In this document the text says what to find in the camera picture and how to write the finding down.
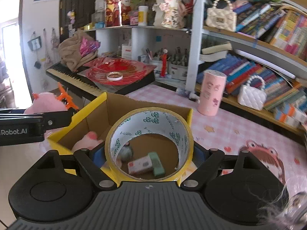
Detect cream quilted pearl handbag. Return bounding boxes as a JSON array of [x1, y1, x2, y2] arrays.
[[206, 0, 238, 32]]

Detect pink printed tablecloth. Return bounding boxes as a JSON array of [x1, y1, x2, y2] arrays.
[[127, 84, 307, 221]]

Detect white desk pen organizer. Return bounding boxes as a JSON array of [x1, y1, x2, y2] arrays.
[[138, 47, 190, 81]]

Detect small pink orange plush toy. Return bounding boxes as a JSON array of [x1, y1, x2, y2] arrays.
[[23, 82, 80, 115]]

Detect white box with red label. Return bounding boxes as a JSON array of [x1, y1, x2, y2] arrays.
[[121, 44, 132, 59]]

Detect electronic piano keyboard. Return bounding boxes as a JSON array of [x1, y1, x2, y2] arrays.
[[45, 62, 156, 100]]

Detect red gift bag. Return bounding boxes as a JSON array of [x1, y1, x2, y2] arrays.
[[104, 0, 133, 27]]

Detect pink foil wrapper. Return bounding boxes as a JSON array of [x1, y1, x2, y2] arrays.
[[79, 37, 100, 57]]

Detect yellow cardboard box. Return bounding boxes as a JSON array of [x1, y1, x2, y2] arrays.
[[47, 92, 194, 188]]

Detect dark wooden door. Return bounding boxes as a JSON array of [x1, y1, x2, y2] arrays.
[[60, 0, 97, 36]]

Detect large pink plush pig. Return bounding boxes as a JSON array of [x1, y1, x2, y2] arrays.
[[71, 131, 105, 152]]

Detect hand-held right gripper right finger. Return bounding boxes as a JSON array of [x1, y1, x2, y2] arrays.
[[180, 144, 263, 188]]

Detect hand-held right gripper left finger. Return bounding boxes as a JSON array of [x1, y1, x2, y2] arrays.
[[34, 149, 117, 188]]

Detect white tape roll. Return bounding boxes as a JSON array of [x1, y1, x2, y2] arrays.
[[106, 71, 124, 81]]

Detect white quilted pearl handbag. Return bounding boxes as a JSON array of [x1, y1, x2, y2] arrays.
[[237, 75, 267, 111]]

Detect row of colourful thin books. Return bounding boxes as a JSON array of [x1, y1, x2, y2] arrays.
[[234, 1, 307, 61]]

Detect red stick figurine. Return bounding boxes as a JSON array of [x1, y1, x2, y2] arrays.
[[161, 48, 168, 78]]

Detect red patterned cloth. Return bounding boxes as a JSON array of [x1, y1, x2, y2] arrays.
[[83, 57, 154, 85]]

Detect pink cylinder canister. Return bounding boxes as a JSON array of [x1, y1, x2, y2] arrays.
[[197, 69, 227, 116]]

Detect white plastic jar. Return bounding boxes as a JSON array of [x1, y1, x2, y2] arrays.
[[138, 5, 148, 26]]

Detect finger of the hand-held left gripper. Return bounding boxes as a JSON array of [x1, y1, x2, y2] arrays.
[[0, 108, 75, 132]]

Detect teal eraser block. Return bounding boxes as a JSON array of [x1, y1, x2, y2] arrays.
[[147, 152, 166, 178]]

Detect yellow tape roll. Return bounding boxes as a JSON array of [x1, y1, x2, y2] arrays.
[[105, 108, 194, 181]]

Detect cream doll figurine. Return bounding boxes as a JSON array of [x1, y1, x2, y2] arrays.
[[153, 0, 186, 29]]

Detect row of blue thick books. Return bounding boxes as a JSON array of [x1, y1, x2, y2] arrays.
[[195, 53, 303, 112]]

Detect stacked beige books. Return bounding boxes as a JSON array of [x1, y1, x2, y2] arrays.
[[200, 41, 233, 61]]

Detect orange white small carton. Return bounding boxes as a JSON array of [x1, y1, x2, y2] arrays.
[[273, 111, 300, 128], [279, 105, 307, 124]]

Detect beige cloth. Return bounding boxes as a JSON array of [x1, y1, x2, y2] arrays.
[[58, 29, 97, 72]]

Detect white bookshelf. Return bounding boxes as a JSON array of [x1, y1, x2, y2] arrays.
[[84, 0, 307, 137]]

